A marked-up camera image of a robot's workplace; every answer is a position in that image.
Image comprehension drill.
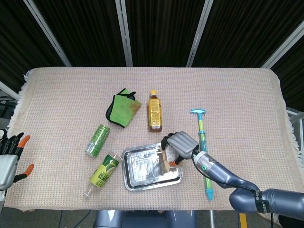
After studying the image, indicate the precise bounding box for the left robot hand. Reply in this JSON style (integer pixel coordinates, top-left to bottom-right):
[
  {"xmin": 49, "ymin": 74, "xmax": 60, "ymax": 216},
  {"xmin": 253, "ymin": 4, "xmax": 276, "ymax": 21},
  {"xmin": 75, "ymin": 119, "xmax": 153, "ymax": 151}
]
[{"xmin": 0, "ymin": 129, "xmax": 35, "ymax": 190}]

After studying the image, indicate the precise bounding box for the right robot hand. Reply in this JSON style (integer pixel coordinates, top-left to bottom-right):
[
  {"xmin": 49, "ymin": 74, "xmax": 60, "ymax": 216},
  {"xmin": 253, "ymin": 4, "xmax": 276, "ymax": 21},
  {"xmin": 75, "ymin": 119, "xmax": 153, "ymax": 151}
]
[{"xmin": 161, "ymin": 131, "xmax": 200, "ymax": 167}]

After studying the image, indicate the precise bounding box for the clear snack bag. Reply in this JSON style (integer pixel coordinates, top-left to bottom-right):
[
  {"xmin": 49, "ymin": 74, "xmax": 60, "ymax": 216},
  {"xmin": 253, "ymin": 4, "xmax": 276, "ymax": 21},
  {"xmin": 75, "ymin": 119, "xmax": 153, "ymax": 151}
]
[{"xmin": 162, "ymin": 146, "xmax": 182, "ymax": 173}]

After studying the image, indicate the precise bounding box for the silver metal tray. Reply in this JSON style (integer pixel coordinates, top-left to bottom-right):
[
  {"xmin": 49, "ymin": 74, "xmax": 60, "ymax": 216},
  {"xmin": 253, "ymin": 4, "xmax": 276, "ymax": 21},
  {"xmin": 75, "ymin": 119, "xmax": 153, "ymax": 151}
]
[{"xmin": 121, "ymin": 142, "xmax": 184, "ymax": 192}]

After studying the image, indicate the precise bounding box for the green blue water pump toy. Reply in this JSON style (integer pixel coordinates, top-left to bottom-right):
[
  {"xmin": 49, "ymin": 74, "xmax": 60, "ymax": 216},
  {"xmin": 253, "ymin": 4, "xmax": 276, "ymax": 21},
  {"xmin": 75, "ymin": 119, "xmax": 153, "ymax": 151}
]
[{"xmin": 190, "ymin": 108, "xmax": 214, "ymax": 201}]

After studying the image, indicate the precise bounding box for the amber tea bottle yellow label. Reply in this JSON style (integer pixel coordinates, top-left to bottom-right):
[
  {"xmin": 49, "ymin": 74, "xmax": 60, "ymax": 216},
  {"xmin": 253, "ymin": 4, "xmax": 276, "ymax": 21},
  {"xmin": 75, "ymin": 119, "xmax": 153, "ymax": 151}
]
[{"xmin": 147, "ymin": 90, "xmax": 163, "ymax": 133}]

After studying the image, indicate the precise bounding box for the green microfibre cloth black trim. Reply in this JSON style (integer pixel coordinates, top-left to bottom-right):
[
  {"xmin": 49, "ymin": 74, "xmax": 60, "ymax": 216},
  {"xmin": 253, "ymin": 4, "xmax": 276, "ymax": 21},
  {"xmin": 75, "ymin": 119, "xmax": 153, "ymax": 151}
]
[{"xmin": 105, "ymin": 88, "xmax": 143, "ymax": 128}]

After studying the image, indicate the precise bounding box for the clear bottle green lime label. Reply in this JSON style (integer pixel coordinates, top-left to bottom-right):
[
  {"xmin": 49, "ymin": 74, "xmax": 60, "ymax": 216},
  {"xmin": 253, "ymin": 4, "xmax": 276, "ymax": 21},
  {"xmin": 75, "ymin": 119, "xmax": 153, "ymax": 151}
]
[{"xmin": 83, "ymin": 153, "xmax": 120, "ymax": 199}]

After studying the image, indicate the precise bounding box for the green Monster energy can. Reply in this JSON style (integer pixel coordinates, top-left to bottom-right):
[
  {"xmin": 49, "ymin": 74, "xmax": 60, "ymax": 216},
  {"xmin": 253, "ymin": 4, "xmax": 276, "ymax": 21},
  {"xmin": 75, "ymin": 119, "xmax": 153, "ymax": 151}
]
[{"xmin": 85, "ymin": 124, "xmax": 111, "ymax": 158}]

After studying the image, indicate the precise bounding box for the blue grey robot torso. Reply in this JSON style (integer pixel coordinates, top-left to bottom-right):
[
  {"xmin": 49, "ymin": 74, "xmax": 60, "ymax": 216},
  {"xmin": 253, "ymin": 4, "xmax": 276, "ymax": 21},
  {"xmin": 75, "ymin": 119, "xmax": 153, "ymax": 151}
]
[{"xmin": 94, "ymin": 210, "xmax": 198, "ymax": 228}]

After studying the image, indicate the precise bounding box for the beige woven tablecloth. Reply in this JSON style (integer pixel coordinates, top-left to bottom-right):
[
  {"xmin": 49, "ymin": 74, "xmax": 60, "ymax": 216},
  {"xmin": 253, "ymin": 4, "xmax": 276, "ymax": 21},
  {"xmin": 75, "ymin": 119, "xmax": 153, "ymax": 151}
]
[{"xmin": 7, "ymin": 67, "xmax": 301, "ymax": 213}]

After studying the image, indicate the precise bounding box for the white partition frame post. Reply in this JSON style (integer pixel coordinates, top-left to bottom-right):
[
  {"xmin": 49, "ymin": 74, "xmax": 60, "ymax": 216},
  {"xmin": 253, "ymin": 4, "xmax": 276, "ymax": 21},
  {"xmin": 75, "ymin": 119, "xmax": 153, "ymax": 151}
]
[
  {"xmin": 186, "ymin": 0, "xmax": 214, "ymax": 67},
  {"xmin": 0, "ymin": 80, "xmax": 19, "ymax": 102},
  {"xmin": 260, "ymin": 20, "xmax": 304, "ymax": 69},
  {"xmin": 23, "ymin": 0, "xmax": 72, "ymax": 67},
  {"xmin": 114, "ymin": 0, "xmax": 133, "ymax": 67}
]

